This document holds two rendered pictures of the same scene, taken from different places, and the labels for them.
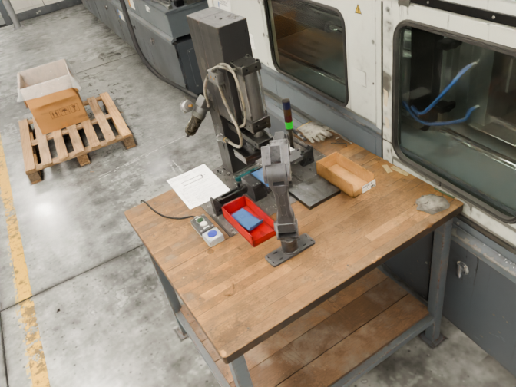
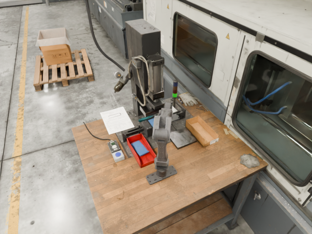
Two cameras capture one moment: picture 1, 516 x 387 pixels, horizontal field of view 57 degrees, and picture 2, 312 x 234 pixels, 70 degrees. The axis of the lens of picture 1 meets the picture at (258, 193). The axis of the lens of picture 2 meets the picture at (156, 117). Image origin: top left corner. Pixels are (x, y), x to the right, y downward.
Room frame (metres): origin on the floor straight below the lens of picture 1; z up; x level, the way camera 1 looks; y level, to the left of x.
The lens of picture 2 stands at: (0.45, -0.04, 2.12)
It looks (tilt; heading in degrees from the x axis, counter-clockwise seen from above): 40 degrees down; 0
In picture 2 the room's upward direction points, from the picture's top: 1 degrees counter-clockwise
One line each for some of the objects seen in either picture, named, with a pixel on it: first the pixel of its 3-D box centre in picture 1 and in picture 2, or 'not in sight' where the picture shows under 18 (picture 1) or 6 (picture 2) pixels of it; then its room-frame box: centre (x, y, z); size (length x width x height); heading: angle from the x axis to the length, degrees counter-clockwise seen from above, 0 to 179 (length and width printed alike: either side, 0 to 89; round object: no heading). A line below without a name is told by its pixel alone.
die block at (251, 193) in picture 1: (266, 181); (156, 126); (1.75, -0.05, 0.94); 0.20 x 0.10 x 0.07; 116
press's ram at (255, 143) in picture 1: (245, 122); (149, 91); (1.80, -0.01, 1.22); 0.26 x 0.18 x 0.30; 26
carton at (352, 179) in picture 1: (345, 173); (201, 130); (1.69, -0.40, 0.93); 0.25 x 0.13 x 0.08; 26
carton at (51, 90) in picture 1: (54, 95); (55, 46); (4.73, 1.86, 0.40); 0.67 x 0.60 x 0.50; 18
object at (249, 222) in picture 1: (246, 217); (139, 147); (1.54, 0.07, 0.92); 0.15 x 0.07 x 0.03; 32
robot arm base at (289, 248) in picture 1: (289, 243); (161, 171); (1.32, -0.08, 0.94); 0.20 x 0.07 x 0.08; 116
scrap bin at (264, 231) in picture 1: (249, 219); (141, 149); (1.51, 0.06, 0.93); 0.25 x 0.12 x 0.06; 26
